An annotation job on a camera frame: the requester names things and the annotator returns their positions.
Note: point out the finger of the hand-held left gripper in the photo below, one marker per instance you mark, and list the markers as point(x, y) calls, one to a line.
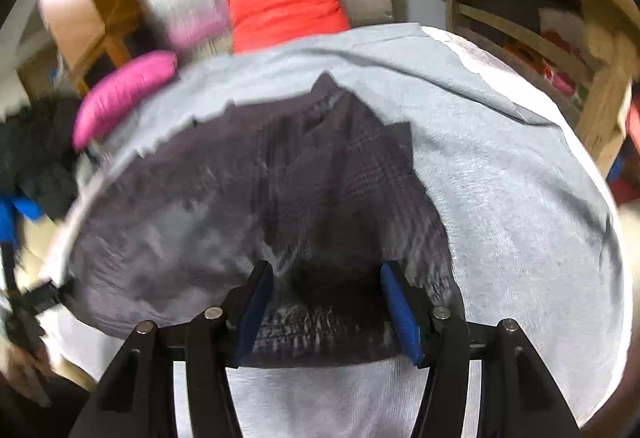
point(47, 295)

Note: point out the grey blanket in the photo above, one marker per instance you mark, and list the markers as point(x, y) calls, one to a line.
point(510, 228)

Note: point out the wooden table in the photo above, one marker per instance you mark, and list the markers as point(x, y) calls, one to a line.
point(605, 83)

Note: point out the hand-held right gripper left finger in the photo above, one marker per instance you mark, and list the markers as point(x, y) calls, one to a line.
point(252, 308)

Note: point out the person's left hand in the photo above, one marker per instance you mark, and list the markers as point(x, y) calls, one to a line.
point(15, 370)

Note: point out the black puffer jacket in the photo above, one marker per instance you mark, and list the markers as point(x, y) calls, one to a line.
point(35, 153)

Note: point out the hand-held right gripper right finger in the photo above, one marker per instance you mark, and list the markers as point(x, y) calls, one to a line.
point(400, 308)

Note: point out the pink pillow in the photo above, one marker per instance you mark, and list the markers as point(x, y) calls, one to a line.
point(125, 93)

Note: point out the red pillow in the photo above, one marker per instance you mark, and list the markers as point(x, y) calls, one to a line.
point(290, 8)

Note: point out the white sheet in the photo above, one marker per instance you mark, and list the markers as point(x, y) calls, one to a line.
point(480, 56)

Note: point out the dark quilted jacket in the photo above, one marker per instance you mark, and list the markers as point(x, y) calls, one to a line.
point(280, 198)

